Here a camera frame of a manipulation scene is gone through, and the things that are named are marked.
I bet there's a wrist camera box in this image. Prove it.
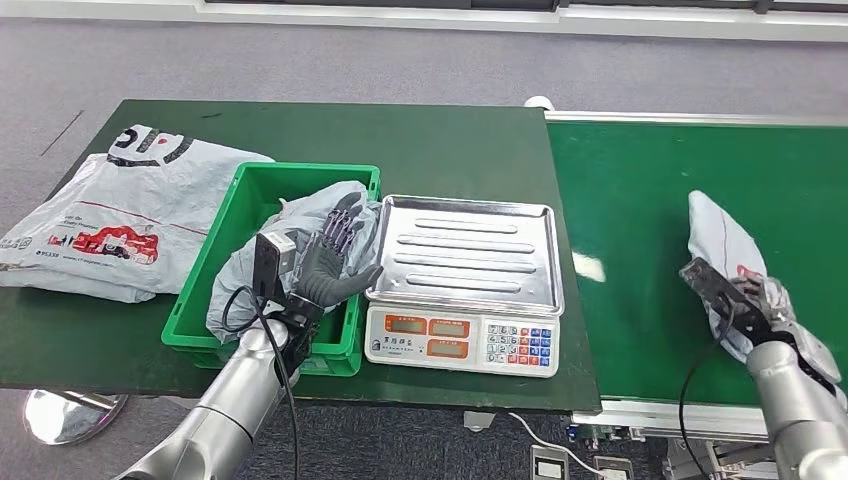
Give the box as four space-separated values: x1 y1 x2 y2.
678 256 773 346
252 229 299 304

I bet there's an aluminium conveyor frame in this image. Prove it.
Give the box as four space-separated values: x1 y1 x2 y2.
544 111 848 480

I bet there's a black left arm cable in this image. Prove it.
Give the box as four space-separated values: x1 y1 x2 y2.
221 284 301 480

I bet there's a white floor cable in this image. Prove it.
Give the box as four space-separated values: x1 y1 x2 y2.
506 411 627 478

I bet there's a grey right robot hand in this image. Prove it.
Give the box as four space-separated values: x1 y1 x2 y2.
728 271 798 334

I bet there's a white bracket under table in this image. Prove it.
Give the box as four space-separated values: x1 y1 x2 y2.
462 410 496 434

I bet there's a grey floor socket box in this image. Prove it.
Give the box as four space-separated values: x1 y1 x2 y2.
592 455 635 480
528 445 571 480

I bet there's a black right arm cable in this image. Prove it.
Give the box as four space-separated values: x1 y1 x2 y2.
677 341 730 480

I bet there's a grey parcel with red print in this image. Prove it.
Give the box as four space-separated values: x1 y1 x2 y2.
206 180 384 344

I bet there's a chrome table base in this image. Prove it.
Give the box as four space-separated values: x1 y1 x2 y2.
22 390 129 446

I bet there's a green plastic bin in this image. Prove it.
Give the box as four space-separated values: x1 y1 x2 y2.
161 162 382 377

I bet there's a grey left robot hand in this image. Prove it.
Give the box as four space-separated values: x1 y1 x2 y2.
294 192 386 310

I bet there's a grey parcel with thin stripe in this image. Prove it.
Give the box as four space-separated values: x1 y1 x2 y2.
686 190 796 364

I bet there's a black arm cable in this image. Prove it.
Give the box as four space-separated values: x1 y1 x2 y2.
677 341 730 480
221 284 301 480

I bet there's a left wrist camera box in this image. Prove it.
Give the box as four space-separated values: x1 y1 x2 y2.
252 229 299 304

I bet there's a white scale with steel tray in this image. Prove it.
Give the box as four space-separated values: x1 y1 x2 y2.
364 194 566 379

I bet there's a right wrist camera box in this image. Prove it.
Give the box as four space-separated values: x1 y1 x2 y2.
678 256 773 346

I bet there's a green conveyor belt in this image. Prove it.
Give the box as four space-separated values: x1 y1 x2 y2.
547 122 848 407

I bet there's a large white printed mail bag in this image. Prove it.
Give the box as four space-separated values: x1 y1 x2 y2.
0 124 276 305

